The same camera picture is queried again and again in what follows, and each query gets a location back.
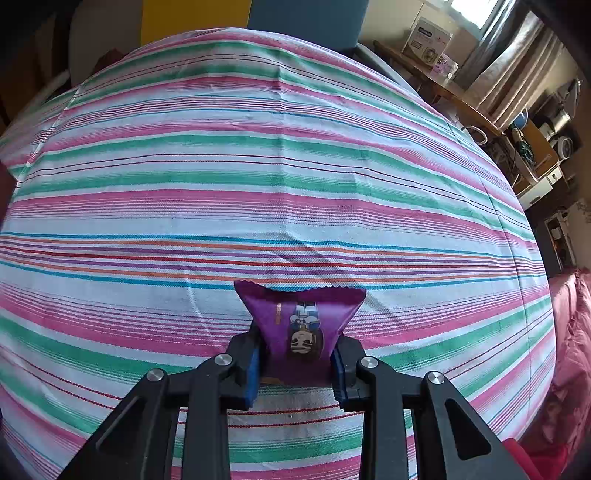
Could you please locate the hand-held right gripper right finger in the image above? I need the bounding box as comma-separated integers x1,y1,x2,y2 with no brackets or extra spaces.
330,335,518,480

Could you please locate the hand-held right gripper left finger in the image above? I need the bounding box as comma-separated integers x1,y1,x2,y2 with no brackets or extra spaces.
60,323,266,480

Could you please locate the large purple snack packet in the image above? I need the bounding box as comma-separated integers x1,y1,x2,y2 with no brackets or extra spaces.
233,279,368,387

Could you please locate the pink blanket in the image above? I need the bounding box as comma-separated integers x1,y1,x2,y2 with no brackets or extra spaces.
526,268,591,462

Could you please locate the dark low cabinet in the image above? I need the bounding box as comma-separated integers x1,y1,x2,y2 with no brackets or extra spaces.
542,203,583,273

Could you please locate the white small cabinet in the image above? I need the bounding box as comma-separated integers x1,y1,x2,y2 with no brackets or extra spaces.
512,166,564,204

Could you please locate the wooden desk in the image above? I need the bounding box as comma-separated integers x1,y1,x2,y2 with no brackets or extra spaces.
374,41,504,137

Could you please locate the wooden shelf unit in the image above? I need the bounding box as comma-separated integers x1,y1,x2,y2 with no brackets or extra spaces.
489,120,559,195

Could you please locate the pink small container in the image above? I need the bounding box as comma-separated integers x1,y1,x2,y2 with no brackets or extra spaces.
431,55,460,81

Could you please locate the cluster of small appliances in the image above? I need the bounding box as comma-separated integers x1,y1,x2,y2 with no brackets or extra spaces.
531,78,583,158

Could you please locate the white printed carton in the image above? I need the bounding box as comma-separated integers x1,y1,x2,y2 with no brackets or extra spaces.
401,17,452,65

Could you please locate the dark red cushion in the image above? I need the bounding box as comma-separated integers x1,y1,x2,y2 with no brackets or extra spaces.
95,48,125,72

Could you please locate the checked curtain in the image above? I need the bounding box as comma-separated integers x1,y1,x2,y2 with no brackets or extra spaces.
466,11,571,127

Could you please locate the blue armchair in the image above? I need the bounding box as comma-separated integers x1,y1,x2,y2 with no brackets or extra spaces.
249,0,398,79

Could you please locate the yellow panel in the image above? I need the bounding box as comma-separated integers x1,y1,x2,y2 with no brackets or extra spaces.
141,0,252,44

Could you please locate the grey panel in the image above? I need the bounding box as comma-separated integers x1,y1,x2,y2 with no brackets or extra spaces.
69,0,144,86

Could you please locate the window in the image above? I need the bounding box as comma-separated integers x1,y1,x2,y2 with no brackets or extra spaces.
450,0,502,28

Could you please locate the white bed rail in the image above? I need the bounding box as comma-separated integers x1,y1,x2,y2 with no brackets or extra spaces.
11,74,77,123

